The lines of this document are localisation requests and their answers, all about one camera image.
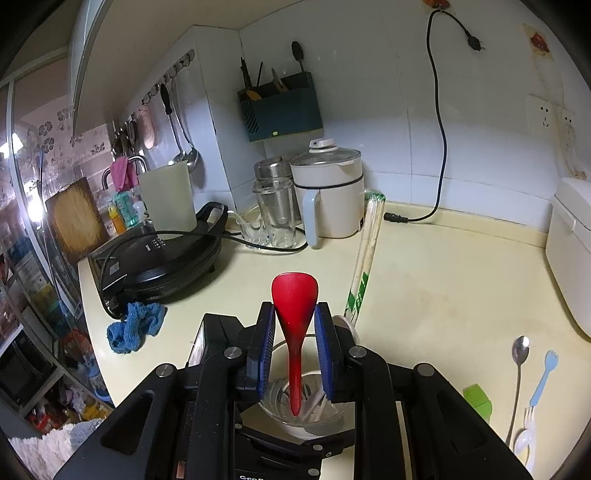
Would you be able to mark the clear glass jar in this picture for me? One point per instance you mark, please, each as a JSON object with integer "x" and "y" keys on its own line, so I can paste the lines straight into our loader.
{"x": 272, "y": 168}

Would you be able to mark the wooden cutting board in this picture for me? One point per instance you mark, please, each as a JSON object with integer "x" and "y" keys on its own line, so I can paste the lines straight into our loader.
{"x": 76, "y": 221}

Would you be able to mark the disposable chopsticks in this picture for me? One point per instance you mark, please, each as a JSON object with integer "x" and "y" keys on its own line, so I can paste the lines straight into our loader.
{"x": 367, "y": 249}

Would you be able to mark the white wall socket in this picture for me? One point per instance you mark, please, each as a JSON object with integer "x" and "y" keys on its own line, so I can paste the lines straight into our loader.
{"x": 569, "y": 123}
{"x": 541, "y": 114}

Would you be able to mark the hanging metal ladle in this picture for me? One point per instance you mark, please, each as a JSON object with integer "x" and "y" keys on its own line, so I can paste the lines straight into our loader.
{"x": 178, "y": 134}

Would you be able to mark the light blue plastic fork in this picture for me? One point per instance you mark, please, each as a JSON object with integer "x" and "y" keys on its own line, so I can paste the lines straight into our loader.
{"x": 545, "y": 376}

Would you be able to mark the pink cloth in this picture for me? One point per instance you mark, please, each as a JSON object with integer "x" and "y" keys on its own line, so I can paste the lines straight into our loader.
{"x": 122, "y": 174}

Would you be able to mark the teal wall utensil holder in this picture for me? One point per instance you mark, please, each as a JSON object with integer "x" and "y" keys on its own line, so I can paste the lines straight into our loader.
{"x": 281, "y": 110}

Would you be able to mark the wall hook rail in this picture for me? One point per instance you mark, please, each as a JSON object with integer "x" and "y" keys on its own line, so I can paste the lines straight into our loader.
{"x": 168, "y": 76}

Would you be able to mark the green silicone brush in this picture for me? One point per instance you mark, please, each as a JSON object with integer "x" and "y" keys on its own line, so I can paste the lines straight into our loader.
{"x": 478, "y": 401}

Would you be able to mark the black spoon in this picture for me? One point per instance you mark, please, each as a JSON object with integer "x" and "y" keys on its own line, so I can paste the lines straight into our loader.
{"x": 298, "y": 55}

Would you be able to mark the small glass dish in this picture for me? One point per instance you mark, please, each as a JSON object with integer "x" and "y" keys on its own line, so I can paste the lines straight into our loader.
{"x": 251, "y": 230}

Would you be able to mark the white wall cabinet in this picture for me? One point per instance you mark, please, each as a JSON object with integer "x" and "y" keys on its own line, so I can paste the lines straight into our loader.
{"x": 87, "y": 60}

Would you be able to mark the person's fuzzy clothing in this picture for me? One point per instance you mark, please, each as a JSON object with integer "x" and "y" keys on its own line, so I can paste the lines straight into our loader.
{"x": 51, "y": 447}

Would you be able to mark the red rice spoon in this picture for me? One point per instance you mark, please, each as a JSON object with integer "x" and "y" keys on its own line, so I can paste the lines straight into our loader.
{"x": 293, "y": 314}

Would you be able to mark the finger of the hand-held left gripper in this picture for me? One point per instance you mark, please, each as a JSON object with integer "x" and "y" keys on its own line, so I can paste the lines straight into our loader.
{"x": 277, "y": 445}

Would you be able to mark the white plastic fork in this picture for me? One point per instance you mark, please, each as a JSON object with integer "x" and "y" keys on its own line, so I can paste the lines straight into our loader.
{"x": 530, "y": 417}

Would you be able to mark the red wall sticker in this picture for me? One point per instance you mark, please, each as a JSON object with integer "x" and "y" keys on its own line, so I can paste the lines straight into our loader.
{"x": 436, "y": 2}
{"x": 539, "y": 41}

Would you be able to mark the dark chopsticks bundle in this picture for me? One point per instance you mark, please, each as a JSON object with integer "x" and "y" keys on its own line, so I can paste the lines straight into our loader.
{"x": 247, "y": 76}

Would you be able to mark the green bottle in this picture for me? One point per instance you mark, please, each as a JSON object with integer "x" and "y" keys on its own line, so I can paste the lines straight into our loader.
{"x": 124, "y": 210}

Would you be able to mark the tall glass jar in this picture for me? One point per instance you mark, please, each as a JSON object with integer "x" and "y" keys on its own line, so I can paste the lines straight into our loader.
{"x": 274, "y": 212}

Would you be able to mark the metal spoon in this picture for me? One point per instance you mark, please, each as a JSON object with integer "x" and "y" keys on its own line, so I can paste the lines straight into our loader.
{"x": 521, "y": 364}

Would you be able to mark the white rice cooker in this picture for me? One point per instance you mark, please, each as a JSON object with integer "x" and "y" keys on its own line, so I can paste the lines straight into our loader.
{"x": 570, "y": 258}

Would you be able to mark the white plastic spoon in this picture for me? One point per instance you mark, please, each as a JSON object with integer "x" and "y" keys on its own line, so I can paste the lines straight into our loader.
{"x": 525, "y": 445}

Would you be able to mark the metal storage shelf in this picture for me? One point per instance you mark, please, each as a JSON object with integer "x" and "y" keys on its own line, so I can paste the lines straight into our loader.
{"x": 32, "y": 323}

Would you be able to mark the blue rag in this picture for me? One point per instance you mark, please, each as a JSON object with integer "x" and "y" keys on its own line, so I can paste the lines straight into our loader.
{"x": 136, "y": 327}

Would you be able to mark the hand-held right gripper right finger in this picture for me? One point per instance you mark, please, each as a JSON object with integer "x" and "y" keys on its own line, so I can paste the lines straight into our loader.
{"x": 323, "y": 355}

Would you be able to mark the clear glass cup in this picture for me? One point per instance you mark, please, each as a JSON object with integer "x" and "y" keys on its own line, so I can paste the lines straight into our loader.
{"x": 304, "y": 415}

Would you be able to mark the pale plastic cutting board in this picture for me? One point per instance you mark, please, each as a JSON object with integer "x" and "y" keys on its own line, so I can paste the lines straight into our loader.
{"x": 168, "y": 198}

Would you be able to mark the white electric pot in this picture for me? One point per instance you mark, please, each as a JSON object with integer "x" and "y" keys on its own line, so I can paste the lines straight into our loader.
{"x": 330, "y": 198}

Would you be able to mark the black electric griddle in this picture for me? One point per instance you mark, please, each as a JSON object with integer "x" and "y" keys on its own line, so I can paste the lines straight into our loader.
{"x": 161, "y": 267}

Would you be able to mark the orange bottle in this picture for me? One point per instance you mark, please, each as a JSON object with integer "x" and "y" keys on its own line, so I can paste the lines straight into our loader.
{"x": 117, "y": 220}

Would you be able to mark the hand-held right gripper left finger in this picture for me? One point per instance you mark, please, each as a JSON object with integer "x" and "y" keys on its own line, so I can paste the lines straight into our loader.
{"x": 266, "y": 355}

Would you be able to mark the metal faucet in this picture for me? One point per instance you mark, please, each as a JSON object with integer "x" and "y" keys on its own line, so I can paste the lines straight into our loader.
{"x": 138, "y": 160}

